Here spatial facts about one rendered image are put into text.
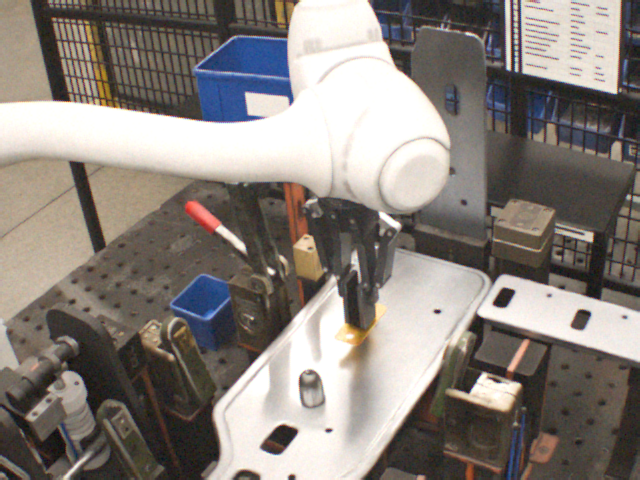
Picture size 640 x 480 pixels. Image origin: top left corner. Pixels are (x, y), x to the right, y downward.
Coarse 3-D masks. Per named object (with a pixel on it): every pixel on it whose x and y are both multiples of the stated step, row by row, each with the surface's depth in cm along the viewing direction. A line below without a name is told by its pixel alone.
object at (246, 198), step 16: (240, 192) 110; (256, 192) 109; (240, 208) 112; (256, 208) 114; (240, 224) 113; (256, 224) 115; (256, 240) 114; (272, 240) 117; (256, 256) 115; (272, 256) 118; (256, 272) 117; (272, 288) 118
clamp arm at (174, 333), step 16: (176, 320) 106; (160, 336) 106; (176, 336) 105; (192, 336) 108; (176, 352) 106; (192, 352) 108; (192, 368) 109; (192, 384) 109; (208, 384) 111; (192, 400) 111
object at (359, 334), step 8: (376, 304) 117; (376, 312) 116; (384, 312) 116; (352, 320) 114; (376, 320) 114; (344, 328) 114; (352, 328) 114; (360, 328) 114; (368, 328) 113; (336, 336) 113; (344, 336) 113; (360, 336) 112; (352, 344) 111
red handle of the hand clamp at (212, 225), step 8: (192, 208) 119; (200, 208) 119; (192, 216) 119; (200, 216) 119; (208, 216) 119; (200, 224) 119; (208, 224) 119; (216, 224) 119; (208, 232) 120; (216, 232) 119; (224, 232) 119; (224, 240) 119; (232, 240) 119; (232, 248) 119; (240, 248) 119; (240, 256) 119; (248, 264) 119; (272, 272) 118
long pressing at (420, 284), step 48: (336, 288) 125; (384, 288) 124; (432, 288) 123; (480, 288) 122; (288, 336) 117; (384, 336) 116; (432, 336) 115; (240, 384) 110; (288, 384) 110; (336, 384) 109; (384, 384) 109; (240, 432) 104; (336, 432) 103; (384, 432) 102
